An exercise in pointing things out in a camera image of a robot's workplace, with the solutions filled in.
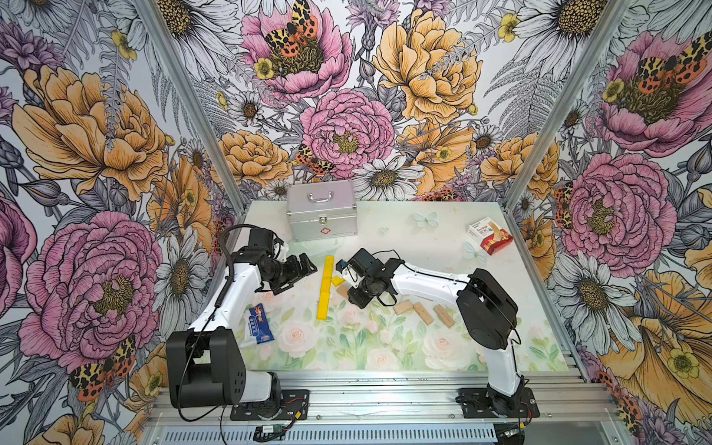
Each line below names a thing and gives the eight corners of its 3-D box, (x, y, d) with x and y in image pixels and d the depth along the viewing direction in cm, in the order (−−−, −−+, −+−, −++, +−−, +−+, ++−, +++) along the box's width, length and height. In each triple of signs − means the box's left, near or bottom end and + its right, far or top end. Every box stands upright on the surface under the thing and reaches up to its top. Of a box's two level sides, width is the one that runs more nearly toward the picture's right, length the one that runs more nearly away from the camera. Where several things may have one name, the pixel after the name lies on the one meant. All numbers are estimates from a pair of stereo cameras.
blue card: (256, 348, 86) (252, 343, 82) (248, 316, 92) (243, 310, 89) (275, 339, 87) (271, 334, 84) (265, 308, 94) (262, 302, 91)
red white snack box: (488, 257, 108) (493, 249, 104) (463, 235, 115) (466, 226, 111) (508, 244, 112) (514, 236, 108) (482, 223, 119) (486, 215, 115)
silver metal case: (290, 241, 112) (281, 213, 100) (299, 203, 126) (292, 174, 114) (357, 242, 112) (356, 213, 100) (357, 204, 126) (357, 174, 114)
